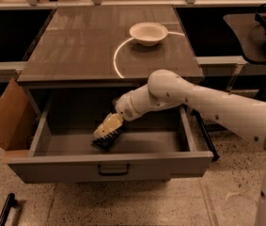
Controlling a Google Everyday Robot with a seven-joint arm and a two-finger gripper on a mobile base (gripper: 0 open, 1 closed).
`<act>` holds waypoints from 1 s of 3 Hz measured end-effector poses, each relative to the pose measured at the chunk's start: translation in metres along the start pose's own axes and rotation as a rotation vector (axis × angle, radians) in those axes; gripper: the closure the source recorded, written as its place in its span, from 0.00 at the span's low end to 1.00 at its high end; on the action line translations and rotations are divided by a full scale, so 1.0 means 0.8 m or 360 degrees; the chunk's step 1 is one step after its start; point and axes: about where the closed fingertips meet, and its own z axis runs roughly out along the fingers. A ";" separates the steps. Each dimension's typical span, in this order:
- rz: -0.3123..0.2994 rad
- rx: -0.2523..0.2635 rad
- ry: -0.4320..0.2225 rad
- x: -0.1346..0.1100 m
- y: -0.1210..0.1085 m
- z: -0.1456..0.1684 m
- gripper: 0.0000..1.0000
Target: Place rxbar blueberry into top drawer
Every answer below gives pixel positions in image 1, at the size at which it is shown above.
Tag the white bowl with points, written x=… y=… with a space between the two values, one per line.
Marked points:
x=148 y=34

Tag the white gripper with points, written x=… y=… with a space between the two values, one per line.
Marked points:
x=124 y=108

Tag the brown cardboard panel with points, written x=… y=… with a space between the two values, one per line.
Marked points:
x=17 y=118

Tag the open grey top drawer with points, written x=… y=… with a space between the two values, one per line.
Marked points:
x=159 y=146

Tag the grey cabinet with glossy top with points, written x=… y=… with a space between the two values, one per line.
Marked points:
x=93 y=44

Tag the black drawer handle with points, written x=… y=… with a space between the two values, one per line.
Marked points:
x=114 y=170

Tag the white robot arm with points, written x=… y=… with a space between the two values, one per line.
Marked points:
x=243 y=116

